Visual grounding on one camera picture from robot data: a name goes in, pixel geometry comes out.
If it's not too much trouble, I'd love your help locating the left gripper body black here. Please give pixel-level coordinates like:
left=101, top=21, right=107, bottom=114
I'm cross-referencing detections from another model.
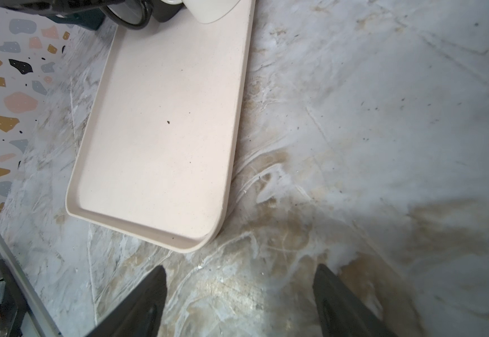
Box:
left=0, top=0, right=122, bottom=16

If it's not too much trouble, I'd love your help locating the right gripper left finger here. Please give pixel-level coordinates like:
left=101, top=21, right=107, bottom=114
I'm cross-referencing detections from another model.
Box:
left=88, top=265, right=167, bottom=337

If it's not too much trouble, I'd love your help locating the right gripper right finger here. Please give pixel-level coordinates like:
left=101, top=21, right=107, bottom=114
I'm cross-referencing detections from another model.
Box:
left=313, top=264, right=395, bottom=336

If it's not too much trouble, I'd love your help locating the black mug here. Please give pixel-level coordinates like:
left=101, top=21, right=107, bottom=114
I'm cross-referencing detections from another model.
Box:
left=101, top=0, right=183, bottom=30

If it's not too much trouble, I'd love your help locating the dark teal mug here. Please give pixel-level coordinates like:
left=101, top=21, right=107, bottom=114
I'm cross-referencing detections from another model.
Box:
left=46, top=8, right=106, bottom=31

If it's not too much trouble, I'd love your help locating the white mug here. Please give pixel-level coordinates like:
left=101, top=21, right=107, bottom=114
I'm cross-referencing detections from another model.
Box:
left=183, top=0, right=240, bottom=24

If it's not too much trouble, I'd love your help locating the beige rectangular tray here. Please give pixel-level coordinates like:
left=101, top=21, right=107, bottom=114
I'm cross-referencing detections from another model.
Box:
left=65, top=1, right=255, bottom=253

